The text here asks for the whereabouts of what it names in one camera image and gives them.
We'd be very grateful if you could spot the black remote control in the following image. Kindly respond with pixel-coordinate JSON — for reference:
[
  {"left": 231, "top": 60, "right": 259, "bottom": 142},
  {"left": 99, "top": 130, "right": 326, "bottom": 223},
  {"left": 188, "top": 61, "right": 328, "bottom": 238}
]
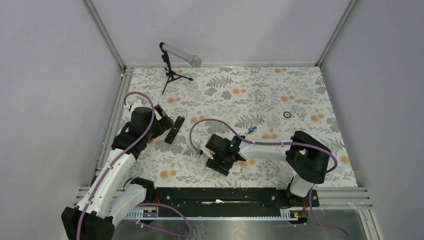
[{"left": 164, "top": 116, "right": 185, "bottom": 145}]

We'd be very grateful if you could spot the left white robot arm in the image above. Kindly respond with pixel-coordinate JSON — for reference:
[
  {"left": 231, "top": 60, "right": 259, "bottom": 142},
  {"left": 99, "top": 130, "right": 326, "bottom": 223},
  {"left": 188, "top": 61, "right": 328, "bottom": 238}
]
[{"left": 61, "top": 104, "right": 174, "bottom": 240}]

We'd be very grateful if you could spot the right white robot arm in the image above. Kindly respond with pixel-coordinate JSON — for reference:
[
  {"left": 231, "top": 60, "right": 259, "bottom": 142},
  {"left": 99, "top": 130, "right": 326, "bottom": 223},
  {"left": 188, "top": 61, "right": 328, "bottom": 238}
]
[{"left": 200, "top": 131, "right": 332, "bottom": 206}]

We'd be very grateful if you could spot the floral table mat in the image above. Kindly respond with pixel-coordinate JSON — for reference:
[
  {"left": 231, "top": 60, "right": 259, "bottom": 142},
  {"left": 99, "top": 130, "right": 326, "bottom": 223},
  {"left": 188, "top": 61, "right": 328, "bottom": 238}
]
[{"left": 123, "top": 67, "right": 357, "bottom": 188}]

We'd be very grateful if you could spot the black tripod microphone stand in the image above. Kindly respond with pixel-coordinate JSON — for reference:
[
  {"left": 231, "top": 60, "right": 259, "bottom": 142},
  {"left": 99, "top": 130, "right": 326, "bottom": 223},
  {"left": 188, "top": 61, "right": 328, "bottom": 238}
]
[{"left": 161, "top": 50, "right": 194, "bottom": 95}]

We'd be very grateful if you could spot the grey microphone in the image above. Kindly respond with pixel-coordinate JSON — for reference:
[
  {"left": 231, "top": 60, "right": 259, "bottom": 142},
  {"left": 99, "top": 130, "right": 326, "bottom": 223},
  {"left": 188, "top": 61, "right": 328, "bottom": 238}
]
[{"left": 159, "top": 42, "right": 202, "bottom": 67}]

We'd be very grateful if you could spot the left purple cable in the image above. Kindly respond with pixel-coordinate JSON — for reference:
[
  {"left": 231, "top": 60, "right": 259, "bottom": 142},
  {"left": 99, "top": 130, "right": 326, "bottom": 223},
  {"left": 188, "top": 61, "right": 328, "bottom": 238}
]
[{"left": 75, "top": 91, "right": 157, "bottom": 240}]

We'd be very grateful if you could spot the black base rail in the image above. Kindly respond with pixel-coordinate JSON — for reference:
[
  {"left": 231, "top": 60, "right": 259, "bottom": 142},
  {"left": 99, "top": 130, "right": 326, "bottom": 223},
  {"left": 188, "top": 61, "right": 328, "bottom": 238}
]
[{"left": 143, "top": 187, "right": 320, "bottom": 208}]

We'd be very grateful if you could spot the grey slotted cable duct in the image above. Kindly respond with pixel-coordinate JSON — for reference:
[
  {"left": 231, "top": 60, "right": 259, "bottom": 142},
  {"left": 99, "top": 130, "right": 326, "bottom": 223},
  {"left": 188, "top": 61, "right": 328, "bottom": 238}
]
[{"left": 123, "top": 207, "right": 309, "bottom": 223}]

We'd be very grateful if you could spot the aluminium frame post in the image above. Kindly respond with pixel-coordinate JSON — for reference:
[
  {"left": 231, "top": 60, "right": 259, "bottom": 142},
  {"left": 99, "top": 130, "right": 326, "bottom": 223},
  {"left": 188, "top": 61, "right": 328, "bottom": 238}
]
[{"left": 82, "top": 0, "right": 126, "bottom": 73}]

